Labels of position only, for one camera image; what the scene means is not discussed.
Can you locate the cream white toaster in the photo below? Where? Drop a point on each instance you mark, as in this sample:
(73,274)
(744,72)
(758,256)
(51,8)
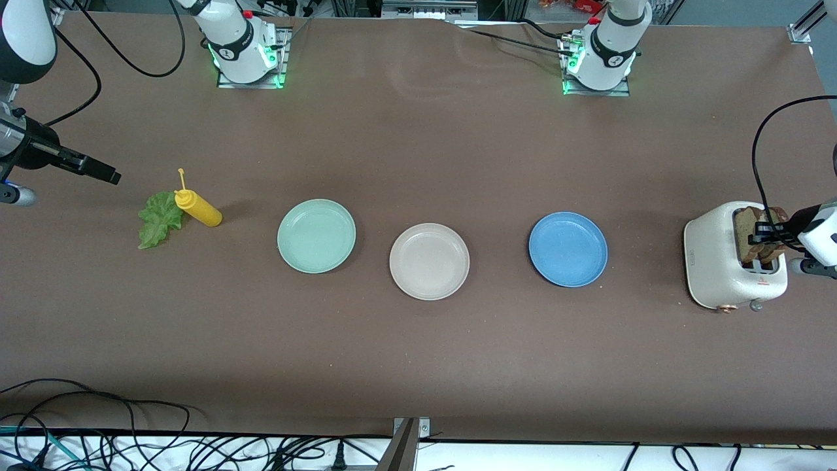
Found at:
(713,261)

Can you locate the blue plate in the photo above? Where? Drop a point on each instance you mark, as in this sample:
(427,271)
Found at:
(568,249)

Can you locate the grey device box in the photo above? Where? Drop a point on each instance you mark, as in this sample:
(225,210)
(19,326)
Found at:
(428,8)

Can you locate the yellow mustard squeeze bottle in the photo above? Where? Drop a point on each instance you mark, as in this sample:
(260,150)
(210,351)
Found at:
(203,210)

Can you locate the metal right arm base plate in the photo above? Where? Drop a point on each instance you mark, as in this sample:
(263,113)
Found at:
(278,72)

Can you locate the brown table cover sheet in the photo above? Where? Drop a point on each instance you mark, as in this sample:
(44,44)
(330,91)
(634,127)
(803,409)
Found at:
(418,366)

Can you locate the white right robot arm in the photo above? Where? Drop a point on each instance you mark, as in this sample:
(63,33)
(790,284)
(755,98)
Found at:
(235,39)

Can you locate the red snack packet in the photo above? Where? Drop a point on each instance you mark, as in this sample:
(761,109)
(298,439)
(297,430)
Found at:
(585,5)

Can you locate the beige plate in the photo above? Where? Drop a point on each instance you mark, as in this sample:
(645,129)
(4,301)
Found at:
(429,261)

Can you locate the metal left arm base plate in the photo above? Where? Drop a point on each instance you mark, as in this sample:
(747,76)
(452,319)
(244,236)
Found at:
(624,90)

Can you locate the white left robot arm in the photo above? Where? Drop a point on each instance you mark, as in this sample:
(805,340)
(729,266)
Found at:
(608,46)

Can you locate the green lettuce leaf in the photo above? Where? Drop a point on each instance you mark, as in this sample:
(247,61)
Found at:
(159,219)

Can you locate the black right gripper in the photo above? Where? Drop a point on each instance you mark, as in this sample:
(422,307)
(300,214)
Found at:
(38,147)

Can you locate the mint green plate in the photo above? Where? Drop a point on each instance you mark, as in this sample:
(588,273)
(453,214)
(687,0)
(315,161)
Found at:
(316,236)

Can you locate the aluminium frame rail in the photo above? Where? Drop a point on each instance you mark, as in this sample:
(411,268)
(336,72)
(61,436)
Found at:
(804,26)
(14,91)

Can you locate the brown bread slice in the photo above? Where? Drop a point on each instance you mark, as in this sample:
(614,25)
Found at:
(745,229)
(778,214)

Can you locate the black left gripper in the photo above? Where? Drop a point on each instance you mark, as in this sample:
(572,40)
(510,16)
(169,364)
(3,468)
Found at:
(799,220)

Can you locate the black power plug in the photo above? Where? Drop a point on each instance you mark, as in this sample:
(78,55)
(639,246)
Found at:
(339,458)

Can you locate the grey metal table bracket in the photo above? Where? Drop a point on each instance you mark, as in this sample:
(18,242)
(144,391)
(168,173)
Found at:
(402,451)

